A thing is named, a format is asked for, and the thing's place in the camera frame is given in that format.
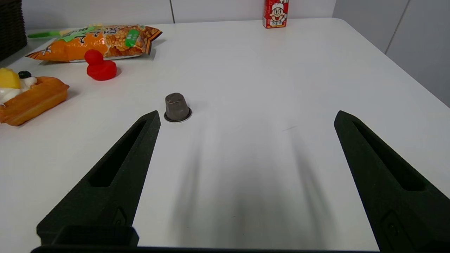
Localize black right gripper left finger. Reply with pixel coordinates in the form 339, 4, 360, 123
37, 110, 161, 247

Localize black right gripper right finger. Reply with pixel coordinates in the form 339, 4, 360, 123
334, 110, 450, 253

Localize orange snack bag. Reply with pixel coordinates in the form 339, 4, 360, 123
25, 24, 163, 63

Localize grey coffee capsule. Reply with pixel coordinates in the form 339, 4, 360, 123
164, 92, 192, 123

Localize toy waffle with cream fruit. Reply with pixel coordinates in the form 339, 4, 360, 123
0, 67, 70, 126

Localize red rubber duck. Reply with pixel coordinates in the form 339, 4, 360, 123
84, 49, 117, 81

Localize dark brown wicker basket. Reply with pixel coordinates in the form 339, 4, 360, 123
0, 0, 28, 62

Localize red milk carton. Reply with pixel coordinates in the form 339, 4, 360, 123
262, 0, 289, 29

